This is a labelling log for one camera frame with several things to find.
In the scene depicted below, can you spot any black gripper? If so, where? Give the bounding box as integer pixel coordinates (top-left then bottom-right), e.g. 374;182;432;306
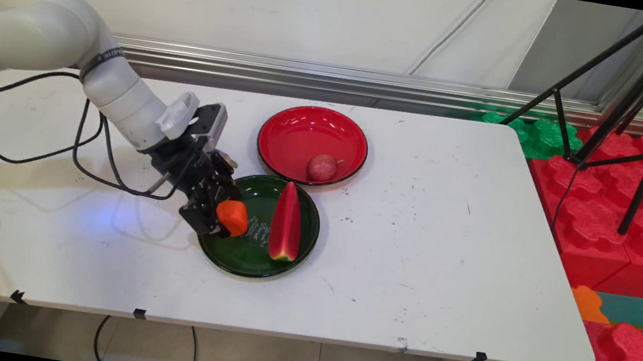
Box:
135;129;250;241

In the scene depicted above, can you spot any orange toy carrot piece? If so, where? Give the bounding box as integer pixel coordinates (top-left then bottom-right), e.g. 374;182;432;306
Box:
212;197;252;240

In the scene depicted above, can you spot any dark green round plate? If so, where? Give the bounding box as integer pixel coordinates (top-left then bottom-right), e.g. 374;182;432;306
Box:
193;167;327;286

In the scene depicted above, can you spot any toy watermelon slice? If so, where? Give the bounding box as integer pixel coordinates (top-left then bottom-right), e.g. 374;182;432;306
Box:
266;179;309;264

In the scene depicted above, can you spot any red round plate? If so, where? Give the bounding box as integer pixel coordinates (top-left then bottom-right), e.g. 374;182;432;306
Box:
252;99;374;193

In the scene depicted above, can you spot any round dark red toy fruit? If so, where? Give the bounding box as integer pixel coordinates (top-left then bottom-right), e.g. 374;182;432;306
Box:
305;152;341;185

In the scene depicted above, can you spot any green foam block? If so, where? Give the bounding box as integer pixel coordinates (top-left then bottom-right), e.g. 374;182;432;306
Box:
467;107;588;166

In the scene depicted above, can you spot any orange foam piece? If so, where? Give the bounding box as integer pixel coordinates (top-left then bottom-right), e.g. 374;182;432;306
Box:
567;284;616;325

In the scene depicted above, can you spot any large red foam block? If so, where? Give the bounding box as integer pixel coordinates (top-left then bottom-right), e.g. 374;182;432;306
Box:
513;117;643;299

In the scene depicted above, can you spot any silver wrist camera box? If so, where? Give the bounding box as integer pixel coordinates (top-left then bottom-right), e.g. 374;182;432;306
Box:
187;100;230;156

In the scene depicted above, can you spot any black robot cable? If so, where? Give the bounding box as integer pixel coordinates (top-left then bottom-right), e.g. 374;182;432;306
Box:
0;62;211;206

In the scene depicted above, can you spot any black floor cable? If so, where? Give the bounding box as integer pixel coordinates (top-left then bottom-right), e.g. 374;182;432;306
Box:
186;326;203;361
91;314;115;361

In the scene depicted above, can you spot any black strap on arm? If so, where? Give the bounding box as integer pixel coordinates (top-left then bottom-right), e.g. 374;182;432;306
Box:
78;42;127;87

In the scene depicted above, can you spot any aluminium wall rail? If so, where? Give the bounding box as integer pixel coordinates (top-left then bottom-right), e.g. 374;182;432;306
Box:
110;34;643;137

